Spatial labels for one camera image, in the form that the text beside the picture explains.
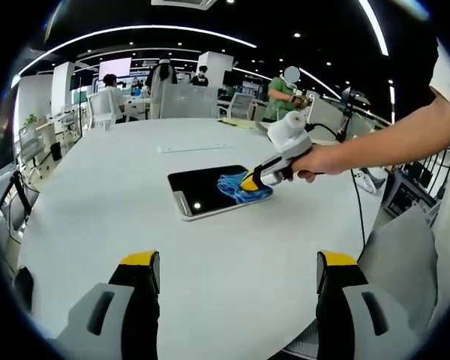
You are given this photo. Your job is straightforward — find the yellow paper sheet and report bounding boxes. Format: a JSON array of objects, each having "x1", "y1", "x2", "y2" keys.
[{"x1": 216, "y1": 117, "x2": 266, "y2": 132}]

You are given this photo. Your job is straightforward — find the black pouch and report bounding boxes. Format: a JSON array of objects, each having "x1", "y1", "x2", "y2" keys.
[{"x1": 13, "y1": 265, "x2": 35, "y2": 313}]

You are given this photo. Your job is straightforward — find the grey equipment box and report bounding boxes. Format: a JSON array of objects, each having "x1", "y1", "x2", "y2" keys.
[{"x1": 382, "y1": 170, "x2": 436, "y2": 218}]

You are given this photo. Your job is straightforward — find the white grey device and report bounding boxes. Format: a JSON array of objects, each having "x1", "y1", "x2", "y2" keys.
[{"x1": 354, "y1": 166, "x2": 387, "y2": 195}]

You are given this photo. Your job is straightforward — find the black tripod stand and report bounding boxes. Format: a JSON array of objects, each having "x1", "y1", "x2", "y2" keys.
[{"x1": 336, "y1": 86, "x2": 369, "y2": 143}]

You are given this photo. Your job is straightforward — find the grey mesh chair back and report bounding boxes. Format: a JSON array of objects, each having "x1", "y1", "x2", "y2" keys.
[{"x1": 160, "y1": 82, "x2": 219, "y2": 119}]

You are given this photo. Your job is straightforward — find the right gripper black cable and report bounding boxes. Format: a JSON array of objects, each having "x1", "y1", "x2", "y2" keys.
[{"x1": 303, "y1": 122, "x2": 367, "y2": 248}]

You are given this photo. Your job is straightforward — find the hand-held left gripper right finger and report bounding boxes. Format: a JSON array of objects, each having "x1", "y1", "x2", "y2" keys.
[{"x1": 315, "y1": 250, "x2": 402, "y2": 360}]

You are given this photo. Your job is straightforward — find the ceiling air vent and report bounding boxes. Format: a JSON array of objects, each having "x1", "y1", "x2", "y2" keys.
[{"x1": 151, "y1": 0, "x2": 221, "y2": 11}]

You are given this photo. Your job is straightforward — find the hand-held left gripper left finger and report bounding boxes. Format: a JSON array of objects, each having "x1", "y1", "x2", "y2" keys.
[{"x1": 55, "y1": 250, "x2": 161, "y2": 360}]

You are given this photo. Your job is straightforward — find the bright wall screen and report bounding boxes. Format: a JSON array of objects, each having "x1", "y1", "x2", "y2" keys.
[{"x1": 98, "y1": 57, "x2": 132, "y2": 80}]

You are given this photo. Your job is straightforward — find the light mesh office chair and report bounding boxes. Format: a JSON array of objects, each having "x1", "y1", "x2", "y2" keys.
[{"x1": 17, "y1": 122, "x2": 45, "y2": 179}]

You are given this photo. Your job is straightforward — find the grey mesh office chair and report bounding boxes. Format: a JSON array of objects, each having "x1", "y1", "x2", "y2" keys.
[{"x1": 280, "y1": 204, "x2": 440, "y2": 357}]

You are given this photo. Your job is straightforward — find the straight ceiling light strip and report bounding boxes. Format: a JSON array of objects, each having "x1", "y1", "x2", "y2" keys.
[{"x1": 358, "y1": 0, "x2": 390, "y2": 56}]

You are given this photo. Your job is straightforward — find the blue cleaning cloth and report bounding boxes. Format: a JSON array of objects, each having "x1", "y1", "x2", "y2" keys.
[{"x1": 216, "y1": 170, "x2": 274, "y2": 205}]

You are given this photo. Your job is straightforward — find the white office chair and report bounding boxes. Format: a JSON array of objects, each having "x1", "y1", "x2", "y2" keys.
[
  {"x1": 217, "y1": 92, "x2": 255, "y2": 121},
  {"x1": 86, "y1": 91, "x2": 117, "y2": 131}
]

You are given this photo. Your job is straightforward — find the person's right hand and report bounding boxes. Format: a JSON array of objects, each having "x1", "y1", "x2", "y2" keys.
[{"x1": 290, "y1": 144, "x2": 352, "y2": 184}]

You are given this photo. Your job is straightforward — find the curved ceiling light strip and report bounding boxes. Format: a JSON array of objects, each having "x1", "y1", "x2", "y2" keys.
[{"x1": 22, "y1": 25, "x2": 258, "y2": 77}]

